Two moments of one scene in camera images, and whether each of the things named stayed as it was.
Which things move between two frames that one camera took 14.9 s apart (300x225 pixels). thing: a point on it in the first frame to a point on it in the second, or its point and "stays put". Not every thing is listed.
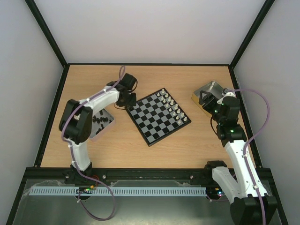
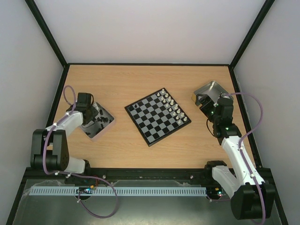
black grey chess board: (157, 116) stays put
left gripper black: (132, 103) to (95, 112)
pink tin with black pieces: (101, 118) stays put
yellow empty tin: (213, 88) stays put
